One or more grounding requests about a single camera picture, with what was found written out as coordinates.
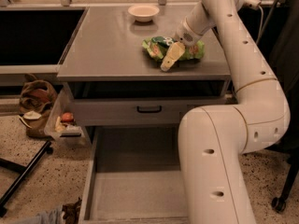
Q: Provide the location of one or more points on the clear plastic storage bin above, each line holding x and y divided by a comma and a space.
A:
61, 125

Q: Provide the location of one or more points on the grey drawer cabinet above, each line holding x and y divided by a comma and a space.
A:
106, 59

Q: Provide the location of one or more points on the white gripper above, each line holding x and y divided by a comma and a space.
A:
186, 36

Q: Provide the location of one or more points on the black office chair base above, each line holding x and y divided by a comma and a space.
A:
279, 203

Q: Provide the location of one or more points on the white bowl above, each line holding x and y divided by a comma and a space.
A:
143, 13

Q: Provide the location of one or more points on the black drawer handle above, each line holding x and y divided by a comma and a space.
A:
149, 109

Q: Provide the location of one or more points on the brown cloth bag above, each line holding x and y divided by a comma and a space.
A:
37, 100

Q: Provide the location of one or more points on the open lower grey drawer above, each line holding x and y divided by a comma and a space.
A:
134, 177

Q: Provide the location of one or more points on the green rice chip bag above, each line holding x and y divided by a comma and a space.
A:
158, 46

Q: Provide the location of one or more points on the red apple in bin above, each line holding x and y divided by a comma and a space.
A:
67, 117

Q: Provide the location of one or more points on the closed upper grey drawer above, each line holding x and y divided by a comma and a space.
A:
122, 112

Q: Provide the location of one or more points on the black metal stand legs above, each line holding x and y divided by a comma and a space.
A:
23, 171

